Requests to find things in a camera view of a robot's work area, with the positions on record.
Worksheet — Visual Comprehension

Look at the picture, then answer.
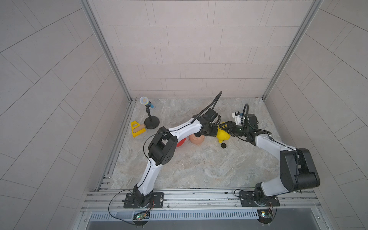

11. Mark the circuit board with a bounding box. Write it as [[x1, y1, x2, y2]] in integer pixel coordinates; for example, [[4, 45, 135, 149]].
[[133, 211, 150, 221], [257, 209, 274, 224]]

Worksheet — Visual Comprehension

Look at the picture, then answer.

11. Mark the left circuit board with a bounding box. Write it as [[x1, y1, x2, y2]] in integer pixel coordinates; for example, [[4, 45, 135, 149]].
[[133, 211, 150, 221]]

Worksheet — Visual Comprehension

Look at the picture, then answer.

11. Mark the black corrugated cable left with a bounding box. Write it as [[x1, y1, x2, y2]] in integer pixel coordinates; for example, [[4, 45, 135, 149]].
[[190, 91, 223, 124]]

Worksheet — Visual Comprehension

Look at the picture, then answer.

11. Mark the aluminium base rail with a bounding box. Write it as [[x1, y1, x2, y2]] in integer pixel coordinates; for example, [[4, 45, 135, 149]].
[[81, 188, 322, 211]]

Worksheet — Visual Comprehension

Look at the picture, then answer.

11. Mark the aluminium corner post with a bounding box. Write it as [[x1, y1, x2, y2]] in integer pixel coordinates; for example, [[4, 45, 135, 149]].
[[80, 0, 132, 103], [262, 0, 323, 101]]

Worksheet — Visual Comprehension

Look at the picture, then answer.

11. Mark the black corrugated cable right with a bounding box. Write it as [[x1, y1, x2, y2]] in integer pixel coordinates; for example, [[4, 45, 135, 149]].
[[241, 103, 250, 127]]

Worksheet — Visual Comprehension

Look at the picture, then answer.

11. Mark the aluminium corner post left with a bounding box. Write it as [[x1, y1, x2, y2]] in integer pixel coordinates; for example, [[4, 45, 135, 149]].
[[80, 0, 132, 103]]

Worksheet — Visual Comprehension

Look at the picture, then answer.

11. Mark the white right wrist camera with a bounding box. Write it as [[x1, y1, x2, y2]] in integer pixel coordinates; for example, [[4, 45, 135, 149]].
[[232, 112, 242, 126]]

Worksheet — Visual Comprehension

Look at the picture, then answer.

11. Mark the black corrugated cable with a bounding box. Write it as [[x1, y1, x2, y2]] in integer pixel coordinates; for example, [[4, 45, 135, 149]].
[[241, 103, 250, 127], [190, 91, 223, 124]]

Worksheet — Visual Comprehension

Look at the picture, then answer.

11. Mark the aluminium corner post right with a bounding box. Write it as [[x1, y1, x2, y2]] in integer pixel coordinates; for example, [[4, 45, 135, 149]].
[[262, 0, 323, 101]]

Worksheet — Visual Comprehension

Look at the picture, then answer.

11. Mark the yellow piggy bank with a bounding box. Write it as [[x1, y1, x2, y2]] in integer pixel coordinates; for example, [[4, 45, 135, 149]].
[[216, 125, 231, 143]]

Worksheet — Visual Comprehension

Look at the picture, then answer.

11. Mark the toy microphone on stand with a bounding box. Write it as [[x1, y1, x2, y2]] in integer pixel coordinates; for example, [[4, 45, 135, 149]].
[[140, 96, 160, 129]]

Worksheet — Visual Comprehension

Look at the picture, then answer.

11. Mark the pink piggy bank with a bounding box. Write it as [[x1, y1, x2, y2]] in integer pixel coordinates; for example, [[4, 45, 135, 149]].
[[189, 134, 205, 145]]

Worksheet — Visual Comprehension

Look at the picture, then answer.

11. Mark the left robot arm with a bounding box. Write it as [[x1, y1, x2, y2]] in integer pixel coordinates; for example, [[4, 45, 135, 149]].
[[124, 108, 220, 208]]

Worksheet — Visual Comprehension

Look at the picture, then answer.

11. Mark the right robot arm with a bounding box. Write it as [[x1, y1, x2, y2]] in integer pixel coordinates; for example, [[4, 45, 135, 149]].
[[219, 114, 321, 207]]

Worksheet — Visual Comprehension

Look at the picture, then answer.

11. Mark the red piggy bank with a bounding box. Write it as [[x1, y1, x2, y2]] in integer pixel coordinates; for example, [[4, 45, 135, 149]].
[[176, 139, 186, 147]]

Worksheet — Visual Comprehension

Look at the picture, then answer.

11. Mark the right circuit board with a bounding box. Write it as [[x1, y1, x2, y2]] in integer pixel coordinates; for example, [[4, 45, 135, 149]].
[[257, 209, 274, 224]]

